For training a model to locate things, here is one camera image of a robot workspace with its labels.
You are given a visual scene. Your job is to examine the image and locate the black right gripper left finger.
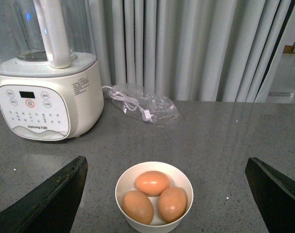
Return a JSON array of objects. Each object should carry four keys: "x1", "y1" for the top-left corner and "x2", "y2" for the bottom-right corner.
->
[{"x1": 0, "y1": 156, "x2": 88, "y2": 233}]

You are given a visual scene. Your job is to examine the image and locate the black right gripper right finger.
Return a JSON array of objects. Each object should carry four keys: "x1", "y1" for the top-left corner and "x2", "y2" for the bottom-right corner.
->
[{"x1": 245, "y1": 157, "x2": 295, "y2": 233}]

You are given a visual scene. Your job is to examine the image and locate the brown egg front left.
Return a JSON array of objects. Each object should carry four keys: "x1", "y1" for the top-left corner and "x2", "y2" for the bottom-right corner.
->
[{"x1": 121, "y1": 190, "x2": 154, "y2": 225}]

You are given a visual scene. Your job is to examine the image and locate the brown egg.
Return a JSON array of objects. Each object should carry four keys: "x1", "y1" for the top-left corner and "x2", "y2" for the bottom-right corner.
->
[
  {"x1": 157, "y1": 186, "x2": 187, "y2": 223},
  {"x1": 135, "y1": 170, "x2": 170, "y2": 197},
  {"x1": 121, "y1": 190, "x2": 154, "y2": 225}
]

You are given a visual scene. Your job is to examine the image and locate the brown egg back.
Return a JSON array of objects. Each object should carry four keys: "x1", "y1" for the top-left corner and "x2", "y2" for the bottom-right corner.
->
[{"x1": 135, "y1": 170, "x2": 170, "y2": 197}]

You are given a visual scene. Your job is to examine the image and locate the brown egg front right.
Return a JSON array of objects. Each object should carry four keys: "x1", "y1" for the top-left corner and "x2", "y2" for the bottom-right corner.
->
[{"x1": 157, "y1": 186, "x2": 187, "y2": 223}]

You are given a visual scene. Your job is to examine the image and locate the white bowl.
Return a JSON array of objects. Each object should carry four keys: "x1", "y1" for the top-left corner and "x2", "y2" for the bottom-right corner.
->
[{"x1": 115, "y1": 161, "x2": 193, "y2": 233}]

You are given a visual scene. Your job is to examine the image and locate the white Joyoung blender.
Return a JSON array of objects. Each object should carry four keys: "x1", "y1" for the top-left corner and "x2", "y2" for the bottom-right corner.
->
[{"x1": 0, "y1": 0, "x2": 104, "y2": 141}]

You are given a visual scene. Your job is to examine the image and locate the clear plastic bag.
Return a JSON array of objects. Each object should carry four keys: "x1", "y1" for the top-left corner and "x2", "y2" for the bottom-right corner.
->
[{"x1": 102, "y1": 83, "x2": 181, "y2": 125}]

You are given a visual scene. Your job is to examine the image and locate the grey curtain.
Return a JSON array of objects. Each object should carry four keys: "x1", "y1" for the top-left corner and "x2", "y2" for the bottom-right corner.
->
[{"x1": 89, "y1": 0, "x2": 295, "y2": 102}]

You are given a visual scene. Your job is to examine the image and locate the white power cable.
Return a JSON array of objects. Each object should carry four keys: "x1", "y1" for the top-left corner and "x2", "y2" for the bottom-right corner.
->
[{"x1": 102, "y1": 85, "x2": 153, "y2": 122}]

